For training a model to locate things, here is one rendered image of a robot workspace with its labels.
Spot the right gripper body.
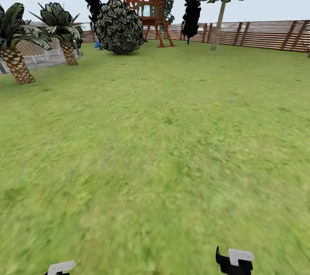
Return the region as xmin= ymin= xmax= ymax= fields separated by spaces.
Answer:
xmin=219 ymin=256 xmax=251 ymax=275

